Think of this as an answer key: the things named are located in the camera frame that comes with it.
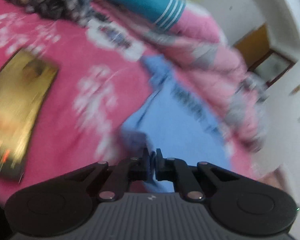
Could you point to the pink grey quilt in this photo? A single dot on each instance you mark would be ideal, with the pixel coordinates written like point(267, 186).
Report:
point(218, 72)

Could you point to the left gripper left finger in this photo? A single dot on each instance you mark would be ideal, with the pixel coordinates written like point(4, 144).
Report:
point(125, 172)

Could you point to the pink floral bed blanket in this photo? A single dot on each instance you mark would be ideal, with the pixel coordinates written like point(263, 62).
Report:
point(98, 86)

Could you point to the wooden door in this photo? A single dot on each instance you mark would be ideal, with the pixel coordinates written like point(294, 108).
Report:
point(254, 45)

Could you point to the dark framed wall mirror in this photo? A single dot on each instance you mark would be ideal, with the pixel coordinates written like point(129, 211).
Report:
point(272, 66)

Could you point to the gold patterned box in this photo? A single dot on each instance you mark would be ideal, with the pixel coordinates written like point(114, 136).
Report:
point(25, 80)

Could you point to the light blue t-shirt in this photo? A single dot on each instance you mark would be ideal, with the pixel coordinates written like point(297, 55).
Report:
point(174, 120)

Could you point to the stack of folded pink clothes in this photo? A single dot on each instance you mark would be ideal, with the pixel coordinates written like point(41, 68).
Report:
point(276, 178)

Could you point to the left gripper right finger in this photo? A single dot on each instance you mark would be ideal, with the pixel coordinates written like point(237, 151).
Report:
point(179, 173)

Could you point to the teal pink striped pillow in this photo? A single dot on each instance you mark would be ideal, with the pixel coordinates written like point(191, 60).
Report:
point(150, 2)

